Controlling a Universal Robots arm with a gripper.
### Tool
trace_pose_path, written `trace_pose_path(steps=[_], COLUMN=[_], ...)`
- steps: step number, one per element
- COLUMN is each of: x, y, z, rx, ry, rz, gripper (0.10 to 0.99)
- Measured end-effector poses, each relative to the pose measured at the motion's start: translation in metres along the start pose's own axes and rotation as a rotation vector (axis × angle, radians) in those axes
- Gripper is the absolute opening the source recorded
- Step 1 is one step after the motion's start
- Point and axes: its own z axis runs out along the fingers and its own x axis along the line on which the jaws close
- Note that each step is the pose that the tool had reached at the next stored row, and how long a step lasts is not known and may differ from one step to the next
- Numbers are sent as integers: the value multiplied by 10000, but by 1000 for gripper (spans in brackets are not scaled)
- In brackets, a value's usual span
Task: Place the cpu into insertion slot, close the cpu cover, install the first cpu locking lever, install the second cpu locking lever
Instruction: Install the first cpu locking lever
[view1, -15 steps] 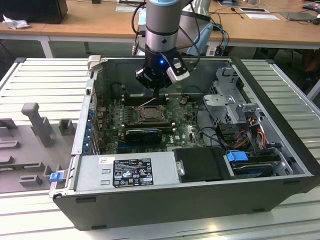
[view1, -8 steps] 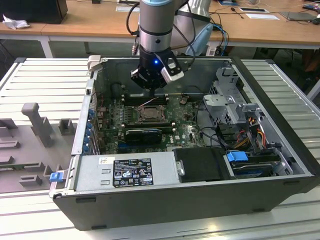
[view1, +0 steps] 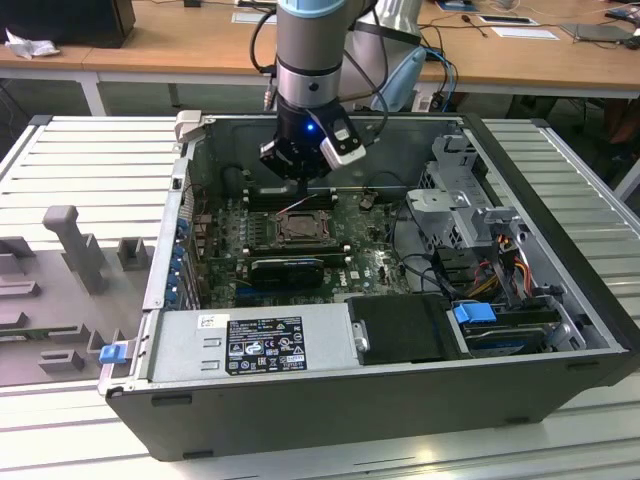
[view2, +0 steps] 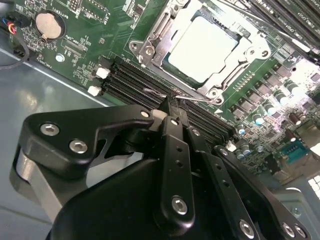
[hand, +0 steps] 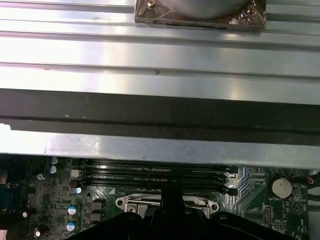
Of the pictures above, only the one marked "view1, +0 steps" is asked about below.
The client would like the perforated metal drive cage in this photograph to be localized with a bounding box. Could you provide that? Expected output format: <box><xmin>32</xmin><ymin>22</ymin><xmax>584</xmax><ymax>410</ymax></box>
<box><xmin>405</xmin><ymin>133</ymin><xmax>506</xmax><ymax>251</ymax></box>

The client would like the green RAM stick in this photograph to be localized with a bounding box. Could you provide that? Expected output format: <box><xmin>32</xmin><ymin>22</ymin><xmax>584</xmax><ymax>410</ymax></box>
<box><xmin>0</xmin><ymin>327</ymin><xmax>84</xmax><ymax>346</ymax></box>

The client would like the silver CPU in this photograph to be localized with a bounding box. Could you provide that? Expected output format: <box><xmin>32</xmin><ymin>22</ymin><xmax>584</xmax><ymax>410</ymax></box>
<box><xmin>286</xmin><ymin>216</ymin><xmax>318</xmax><ymax>239</ymax></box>

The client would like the grey desk cable flap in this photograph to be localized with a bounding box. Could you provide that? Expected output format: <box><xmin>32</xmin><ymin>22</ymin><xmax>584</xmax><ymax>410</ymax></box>
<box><xmin>477</xmin><ymin>14</ymin><xmax>540</xmax><ymax>26</ymax></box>
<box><xmin>231</xmin><ymin>9</ymin><xmax>279</xmax><ymax>25</ymax></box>

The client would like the grey case handle latch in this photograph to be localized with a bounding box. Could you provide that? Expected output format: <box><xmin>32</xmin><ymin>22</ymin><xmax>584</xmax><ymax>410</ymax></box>
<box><xmin>174</xmin><ymin>109</ymin><xmax>207</xmax><ymax>145</ymax></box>

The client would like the black plastic air shroud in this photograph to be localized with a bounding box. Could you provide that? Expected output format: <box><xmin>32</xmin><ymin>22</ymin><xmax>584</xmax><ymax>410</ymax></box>
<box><xmin>346</xmin><ymin>293</ymin><xmax>464</xmax><ymax>365</ymax></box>

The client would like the black graphics card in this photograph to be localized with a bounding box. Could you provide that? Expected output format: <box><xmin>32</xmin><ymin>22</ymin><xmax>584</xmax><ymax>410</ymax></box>
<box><xmin>248</xmin><ymin>257</ymin><xmax>325</xmax><ymax>290</ymax></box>

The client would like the RAM slot with black clips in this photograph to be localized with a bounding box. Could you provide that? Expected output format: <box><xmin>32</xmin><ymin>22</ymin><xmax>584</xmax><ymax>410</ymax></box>
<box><xmin>247</xmin><ymin>248</ymin><xmax>347</xmax><ymax>260</ymax></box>
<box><xmin>247</xmin><ymin>191</ymin><xmax>335</xmax><ymax>200</ymax></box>
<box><xmin>248</xmin><ymin>201</ymin><xmax>337</xmax><ymax>212</ymax></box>

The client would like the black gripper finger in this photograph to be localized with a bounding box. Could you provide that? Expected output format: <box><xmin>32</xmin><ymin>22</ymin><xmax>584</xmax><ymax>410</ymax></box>
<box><xmin>301</xmin><ymin>149</ymin><xmax>332</xmax><ymax>200</ymax></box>
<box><xmin>258</xmin><ymin>141</ymin><xmax>303</xmax><ymax>200</ymax></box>

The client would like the RAM slot with white clips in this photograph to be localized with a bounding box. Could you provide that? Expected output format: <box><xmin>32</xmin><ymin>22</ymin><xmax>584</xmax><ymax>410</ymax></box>
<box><xmin>243</xmin><ymin>242</ymin><xmax>348</xmax><ymax>253</ymax></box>
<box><xmin>244</xmin><ymin>195</ymin><xmax>338</xmax><ymax>206</ymax></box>
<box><xmin>243</xmin><ymin>185</ymin><xmax>337</xmax><ymax>195</ymax></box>

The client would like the thin metal locking lever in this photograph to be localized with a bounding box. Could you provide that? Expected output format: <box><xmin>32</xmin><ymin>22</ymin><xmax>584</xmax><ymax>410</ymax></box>
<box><xmin>278</xmin><ymin>194</ymin><xmax>320</xmax><ymax>213</ymax></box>

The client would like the grey closed laptop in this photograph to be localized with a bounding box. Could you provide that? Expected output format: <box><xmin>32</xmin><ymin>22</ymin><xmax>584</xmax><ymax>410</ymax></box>
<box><xmin>558</xmin><ymin>21</ymin><xmax>636</xmax><ymax>45</ymax></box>

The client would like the metal socket cover frame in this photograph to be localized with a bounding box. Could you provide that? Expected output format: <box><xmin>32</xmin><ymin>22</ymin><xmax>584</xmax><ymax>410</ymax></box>
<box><xmin>273</xmin><ymin>210</ymin><xmax>334</xmax><ymax>245</ymax></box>

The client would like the black desktop computer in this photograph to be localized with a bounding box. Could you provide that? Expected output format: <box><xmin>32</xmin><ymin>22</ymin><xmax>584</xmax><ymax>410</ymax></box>
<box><xmin>0</xmin><ymin>0</ymin><xmax>136</xmax><ymax>49</ymax></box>

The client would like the blue disk carrier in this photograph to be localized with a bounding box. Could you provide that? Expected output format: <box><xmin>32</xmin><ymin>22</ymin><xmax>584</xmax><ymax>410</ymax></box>
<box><xmin>451</xmin><ymin>301</ymin><xmax>561</xmax><ymax>351</ymax></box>

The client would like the coloured power wire bundle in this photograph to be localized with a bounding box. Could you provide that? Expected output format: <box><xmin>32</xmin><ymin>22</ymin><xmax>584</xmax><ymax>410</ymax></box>
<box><xmin>469</xmin><ymin>233</ymin><xmax>539</xmax><ymax>301</ymax></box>

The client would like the CPU socket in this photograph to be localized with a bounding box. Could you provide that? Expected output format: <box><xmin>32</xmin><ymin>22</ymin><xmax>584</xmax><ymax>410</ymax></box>
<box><xmin>269</xmin><ymin>208</ymin><xmax>337</xmax><ymax>247</ymax></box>

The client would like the green motherboard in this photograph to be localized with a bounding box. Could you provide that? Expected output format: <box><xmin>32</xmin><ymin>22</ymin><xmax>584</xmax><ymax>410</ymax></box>
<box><xmin>199</xmin><ymin>192</ymin><xmax>436</xmax><ymax>309</ymax></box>

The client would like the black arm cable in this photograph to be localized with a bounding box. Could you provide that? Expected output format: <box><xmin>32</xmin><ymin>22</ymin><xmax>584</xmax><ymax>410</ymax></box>
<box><xmin>248</xmin><ymin>7</ymin><xmax>281</xmax><ymax>112</ymax></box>

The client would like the hard disk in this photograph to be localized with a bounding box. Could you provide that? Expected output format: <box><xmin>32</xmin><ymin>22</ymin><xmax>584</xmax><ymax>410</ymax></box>
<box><xmin>462</xmin><ymin>324</ymin><xmax>547</xmax><ymax>357</ymax></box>

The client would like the white paper sheet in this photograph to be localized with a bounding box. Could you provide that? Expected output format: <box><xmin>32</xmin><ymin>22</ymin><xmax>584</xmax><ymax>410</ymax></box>
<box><xmin>491</xmin><ymin>25</ymin><xmax>561</xmax><ymax>41</ymax></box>

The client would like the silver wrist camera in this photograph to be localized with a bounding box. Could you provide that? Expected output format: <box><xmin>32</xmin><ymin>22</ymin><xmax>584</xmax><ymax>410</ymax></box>
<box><xmin>318</xmin><ymin>117</ymin><xmax>370</xmax><ymax>171</ymax></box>

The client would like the grey parts rack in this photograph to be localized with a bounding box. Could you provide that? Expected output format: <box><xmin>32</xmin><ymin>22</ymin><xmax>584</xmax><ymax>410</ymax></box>
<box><xmin>0</xmin><ymin>203</ymin><xmax>157</xmax><ymax>389</ymax></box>

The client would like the black rating label sticker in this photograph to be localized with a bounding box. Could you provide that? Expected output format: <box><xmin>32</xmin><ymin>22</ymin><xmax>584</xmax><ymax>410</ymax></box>
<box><xmin>226</xmin><ymin>315</ymin><xmax>309</xmax><ymax>376</ymax></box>

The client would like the wooden desk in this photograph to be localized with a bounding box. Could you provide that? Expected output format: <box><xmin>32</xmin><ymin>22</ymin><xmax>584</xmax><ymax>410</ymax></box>
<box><xmin>0</xmin><ymin>0</ymin><xmax>279</xmax><ymax>119</ymax></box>
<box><xmin>417</xmin><ymin>0</ymin><xmax>640</xmax><ymax>101</ymax></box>

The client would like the crumpled white paper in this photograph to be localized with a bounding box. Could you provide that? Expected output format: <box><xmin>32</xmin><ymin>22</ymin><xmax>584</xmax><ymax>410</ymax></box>
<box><xmin>3</xmin><ymin>27</ymin><xmax>61</xmax><ymax>60</ymax></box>

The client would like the grey metal power supply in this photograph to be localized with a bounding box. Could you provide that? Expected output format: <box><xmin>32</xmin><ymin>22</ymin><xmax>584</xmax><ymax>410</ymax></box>
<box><xmin>128</xmin><ymin>305</ymin><xmax>361</xmax><ymax>385</ymax></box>

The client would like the metal disk bay frame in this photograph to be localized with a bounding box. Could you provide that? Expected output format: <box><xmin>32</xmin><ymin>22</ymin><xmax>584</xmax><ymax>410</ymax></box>
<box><xmin>479</xmin><ymin>207</ymin><xmax>590</xmax><ymax>354</ymax></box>

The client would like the black and metal PC case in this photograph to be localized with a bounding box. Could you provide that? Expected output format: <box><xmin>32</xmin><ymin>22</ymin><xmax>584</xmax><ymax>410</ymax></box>
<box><xmin>97</xmin><ymin>110</ymin><xmax>632</xmax><ymax>462</ymax></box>

